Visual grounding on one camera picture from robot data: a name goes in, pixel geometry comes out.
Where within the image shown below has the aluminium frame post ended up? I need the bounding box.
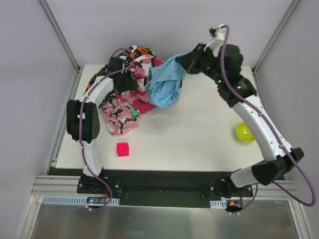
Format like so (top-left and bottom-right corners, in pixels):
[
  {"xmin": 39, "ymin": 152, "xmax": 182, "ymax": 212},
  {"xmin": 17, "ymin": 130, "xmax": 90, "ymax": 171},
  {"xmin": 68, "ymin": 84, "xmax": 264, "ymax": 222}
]
[
  {"xmin": 37, "ymin": 0, "xmax": 81, "ymax": 72},
  {"xmin": 252, "ymin": 0, "xmax": 302, "ymax": 75}
]

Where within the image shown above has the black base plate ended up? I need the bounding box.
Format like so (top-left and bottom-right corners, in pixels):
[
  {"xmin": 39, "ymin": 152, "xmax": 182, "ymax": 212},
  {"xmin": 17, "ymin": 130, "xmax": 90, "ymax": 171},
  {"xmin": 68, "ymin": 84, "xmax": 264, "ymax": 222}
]
[{"xmin": 47, "ymin": 168, "xmax": 285, "ymax": 207}]

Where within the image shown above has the orange black camouflage cloth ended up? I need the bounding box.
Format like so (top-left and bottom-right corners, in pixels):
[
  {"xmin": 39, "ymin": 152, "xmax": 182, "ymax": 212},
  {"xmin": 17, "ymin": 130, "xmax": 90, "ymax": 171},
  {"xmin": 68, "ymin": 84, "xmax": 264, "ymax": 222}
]
[{"xmin": 86, "ymin": 45, "xmax": 155, "ymax": 108}]

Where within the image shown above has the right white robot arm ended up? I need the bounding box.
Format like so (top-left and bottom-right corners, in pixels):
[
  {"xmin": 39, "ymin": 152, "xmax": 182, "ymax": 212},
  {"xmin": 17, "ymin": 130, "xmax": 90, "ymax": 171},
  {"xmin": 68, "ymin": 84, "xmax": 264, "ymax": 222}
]
[{"xmin": 176, "ymin": 24, "xmax": 304, "ymax": 198}]

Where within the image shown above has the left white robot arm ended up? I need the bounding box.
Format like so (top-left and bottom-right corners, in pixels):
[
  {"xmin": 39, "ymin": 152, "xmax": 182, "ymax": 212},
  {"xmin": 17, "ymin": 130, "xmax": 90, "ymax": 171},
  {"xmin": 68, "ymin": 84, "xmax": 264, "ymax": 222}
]
[{"xmin": 66, "ymin": 57, "xmax": 130, "ymax": 185}]

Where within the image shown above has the left aluminium frame post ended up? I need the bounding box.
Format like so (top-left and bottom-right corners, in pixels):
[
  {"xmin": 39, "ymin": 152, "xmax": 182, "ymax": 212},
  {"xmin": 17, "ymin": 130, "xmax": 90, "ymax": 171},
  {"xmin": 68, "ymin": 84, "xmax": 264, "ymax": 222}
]
[{"xmin": 37, "ymin": 0, "xmax": 81, "ymax": 72}]

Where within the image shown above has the pink cube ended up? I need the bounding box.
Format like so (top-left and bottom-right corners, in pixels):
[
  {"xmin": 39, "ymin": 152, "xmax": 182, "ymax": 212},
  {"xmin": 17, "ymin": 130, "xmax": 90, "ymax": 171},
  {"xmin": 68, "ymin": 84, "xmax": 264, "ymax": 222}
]
[{"xmin": 116, "ymin": 142, "xmax": 130, "ymax": 157}]

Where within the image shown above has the right aluminium frame post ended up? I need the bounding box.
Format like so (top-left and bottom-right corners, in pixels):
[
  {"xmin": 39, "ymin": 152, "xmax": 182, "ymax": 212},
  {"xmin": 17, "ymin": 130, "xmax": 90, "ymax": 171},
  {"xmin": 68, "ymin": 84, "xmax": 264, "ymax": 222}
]
[{"xmin": 252, "ymin": 0, "xmax": 302, "ymax": 75}]

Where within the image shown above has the yellow green bowl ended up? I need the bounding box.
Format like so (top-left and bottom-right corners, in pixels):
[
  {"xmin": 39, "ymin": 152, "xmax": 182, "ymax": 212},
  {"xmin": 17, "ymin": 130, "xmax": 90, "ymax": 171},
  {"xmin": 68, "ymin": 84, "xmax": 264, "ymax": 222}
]
[{"xmin": 235, "ymin": 122, "xmax": 255, "ymax": 142}]

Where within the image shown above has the green patterned cloth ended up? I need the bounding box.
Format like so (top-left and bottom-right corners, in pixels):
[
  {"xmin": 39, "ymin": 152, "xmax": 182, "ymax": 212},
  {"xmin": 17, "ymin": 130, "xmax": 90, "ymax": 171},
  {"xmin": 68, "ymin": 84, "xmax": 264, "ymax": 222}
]
[{"xmin": 131, "ymin": 107, "xmax": 140, "ymax": 117}]

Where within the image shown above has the light pink camouflage cloth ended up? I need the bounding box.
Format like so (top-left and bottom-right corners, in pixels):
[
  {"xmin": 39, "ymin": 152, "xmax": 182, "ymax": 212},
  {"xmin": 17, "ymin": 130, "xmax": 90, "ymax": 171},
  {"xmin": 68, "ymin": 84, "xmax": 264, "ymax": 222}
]
[{"xmin": 102, "ymin": 99, "xmax": 141, "ymax": 136}]

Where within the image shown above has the light blue cloth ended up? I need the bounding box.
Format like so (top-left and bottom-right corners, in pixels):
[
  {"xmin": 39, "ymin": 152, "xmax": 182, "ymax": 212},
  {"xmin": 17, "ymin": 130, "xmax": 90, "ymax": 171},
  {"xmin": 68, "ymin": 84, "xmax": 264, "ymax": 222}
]
[{"xmin": 145, "ymin": 53, "xmax": 186, "ymax": 108}]

